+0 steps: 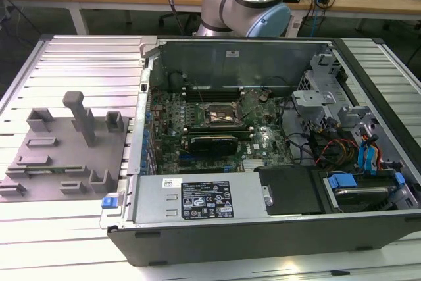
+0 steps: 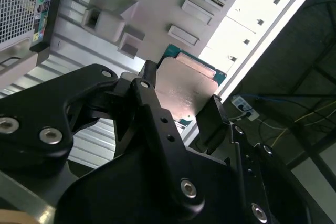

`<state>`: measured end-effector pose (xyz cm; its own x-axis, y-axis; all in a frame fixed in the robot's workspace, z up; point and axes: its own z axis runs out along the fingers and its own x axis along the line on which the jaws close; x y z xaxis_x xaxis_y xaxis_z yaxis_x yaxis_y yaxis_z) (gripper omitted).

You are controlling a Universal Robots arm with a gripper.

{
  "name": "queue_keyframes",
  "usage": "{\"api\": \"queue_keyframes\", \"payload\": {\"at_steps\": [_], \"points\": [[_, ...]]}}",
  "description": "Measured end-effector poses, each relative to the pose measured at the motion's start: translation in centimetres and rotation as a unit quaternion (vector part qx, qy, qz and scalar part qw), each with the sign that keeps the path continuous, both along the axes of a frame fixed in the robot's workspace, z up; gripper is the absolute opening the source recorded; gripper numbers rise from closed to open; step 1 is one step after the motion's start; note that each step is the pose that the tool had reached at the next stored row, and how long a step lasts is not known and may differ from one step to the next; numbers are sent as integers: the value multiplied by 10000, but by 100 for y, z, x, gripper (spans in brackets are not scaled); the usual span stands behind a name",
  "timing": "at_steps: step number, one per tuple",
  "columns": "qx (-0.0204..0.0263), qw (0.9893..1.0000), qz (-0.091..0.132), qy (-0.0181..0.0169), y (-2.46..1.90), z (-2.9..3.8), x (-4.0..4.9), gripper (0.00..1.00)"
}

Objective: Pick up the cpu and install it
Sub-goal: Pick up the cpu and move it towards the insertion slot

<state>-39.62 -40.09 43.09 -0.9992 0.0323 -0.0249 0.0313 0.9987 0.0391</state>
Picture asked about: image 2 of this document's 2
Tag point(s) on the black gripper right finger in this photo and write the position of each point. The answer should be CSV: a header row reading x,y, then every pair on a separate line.
x,y
262,182

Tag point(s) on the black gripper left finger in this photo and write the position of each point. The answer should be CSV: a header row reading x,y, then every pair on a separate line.
x,y
39,108

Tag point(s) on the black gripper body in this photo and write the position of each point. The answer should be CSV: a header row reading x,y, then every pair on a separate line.
x,y
118,195

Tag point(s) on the silver CPU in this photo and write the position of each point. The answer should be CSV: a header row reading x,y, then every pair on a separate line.
x,y
183,90

